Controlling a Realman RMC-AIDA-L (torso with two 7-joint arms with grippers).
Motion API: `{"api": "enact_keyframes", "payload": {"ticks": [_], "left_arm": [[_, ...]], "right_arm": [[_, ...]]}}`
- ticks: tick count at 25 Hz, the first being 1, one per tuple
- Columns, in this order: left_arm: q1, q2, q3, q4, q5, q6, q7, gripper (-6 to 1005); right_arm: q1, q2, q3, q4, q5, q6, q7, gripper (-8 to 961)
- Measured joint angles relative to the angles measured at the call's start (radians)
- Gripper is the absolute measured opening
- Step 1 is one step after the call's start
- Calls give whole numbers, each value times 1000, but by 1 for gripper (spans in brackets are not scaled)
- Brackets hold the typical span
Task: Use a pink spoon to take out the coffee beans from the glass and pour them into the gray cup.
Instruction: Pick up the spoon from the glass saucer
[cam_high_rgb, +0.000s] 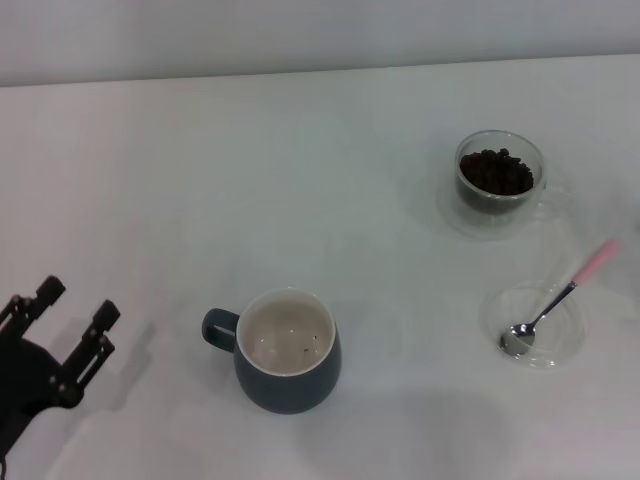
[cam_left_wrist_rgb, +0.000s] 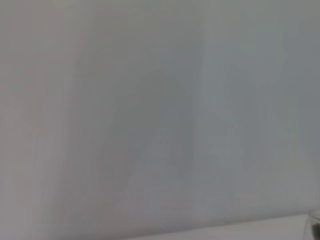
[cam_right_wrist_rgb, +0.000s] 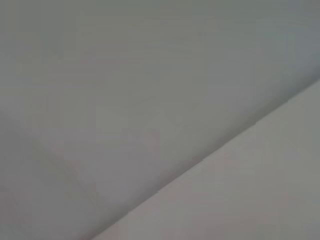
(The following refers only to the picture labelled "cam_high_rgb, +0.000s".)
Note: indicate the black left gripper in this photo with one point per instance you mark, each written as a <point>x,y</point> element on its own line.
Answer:
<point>20,385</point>

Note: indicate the dark blue ceramic mug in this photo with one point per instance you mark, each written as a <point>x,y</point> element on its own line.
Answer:
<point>290,390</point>

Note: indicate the clear double-walled glass cup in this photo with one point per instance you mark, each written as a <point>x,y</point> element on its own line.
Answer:
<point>500,210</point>

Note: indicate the clear glass saucer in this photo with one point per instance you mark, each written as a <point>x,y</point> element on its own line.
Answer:
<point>452,215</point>

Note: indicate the small clear glass dish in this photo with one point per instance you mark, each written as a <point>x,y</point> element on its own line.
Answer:
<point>555,345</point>

